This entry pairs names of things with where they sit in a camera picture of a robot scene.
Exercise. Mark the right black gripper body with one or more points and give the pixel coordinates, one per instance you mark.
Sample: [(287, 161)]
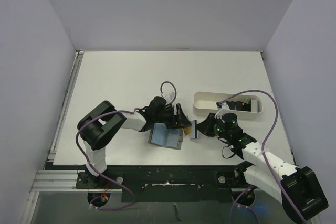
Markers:
[(210, 125)]

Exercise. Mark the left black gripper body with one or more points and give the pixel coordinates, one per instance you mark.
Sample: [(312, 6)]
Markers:
[(166, 116)]

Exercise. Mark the gold VIP card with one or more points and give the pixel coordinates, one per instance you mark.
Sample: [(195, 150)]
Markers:
[(187, 130)]

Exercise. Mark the white magnetic stripe card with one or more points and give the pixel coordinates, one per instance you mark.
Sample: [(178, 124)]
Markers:
[(194, 132)]

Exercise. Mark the grey blue card holder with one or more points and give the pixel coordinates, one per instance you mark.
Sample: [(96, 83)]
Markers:
[(161, 136)]

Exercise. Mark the white plastic tray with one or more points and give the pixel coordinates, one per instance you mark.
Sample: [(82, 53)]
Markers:
[(204, 103)]

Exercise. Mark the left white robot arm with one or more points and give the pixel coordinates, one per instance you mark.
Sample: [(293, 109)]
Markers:
[(97, 128)]

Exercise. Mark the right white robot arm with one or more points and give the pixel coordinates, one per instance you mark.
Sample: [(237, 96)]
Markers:
[(297, 189)]

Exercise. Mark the stack of dark cards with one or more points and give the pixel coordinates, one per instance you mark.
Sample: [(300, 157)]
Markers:
[(239, 106)]

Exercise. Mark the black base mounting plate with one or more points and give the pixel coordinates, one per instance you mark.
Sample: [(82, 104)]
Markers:
[(167, 183)]

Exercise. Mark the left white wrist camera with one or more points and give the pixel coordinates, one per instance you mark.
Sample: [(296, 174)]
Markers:
[(169, 97)]

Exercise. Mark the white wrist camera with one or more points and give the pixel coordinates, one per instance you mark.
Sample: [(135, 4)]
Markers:
[(169, 97), (223, 108)]

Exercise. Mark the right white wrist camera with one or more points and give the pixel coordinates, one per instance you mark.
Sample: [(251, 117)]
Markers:
[(223, 108)]

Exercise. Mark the left aluminium rail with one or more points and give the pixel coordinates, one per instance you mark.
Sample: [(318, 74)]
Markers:
[(65, 104)]

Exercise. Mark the aluminium rail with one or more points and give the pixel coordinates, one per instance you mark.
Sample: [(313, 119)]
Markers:
[(54, 181), (65, 104)]

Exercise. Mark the front aluminium rail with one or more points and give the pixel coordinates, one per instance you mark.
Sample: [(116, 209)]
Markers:
[(54, 181)]

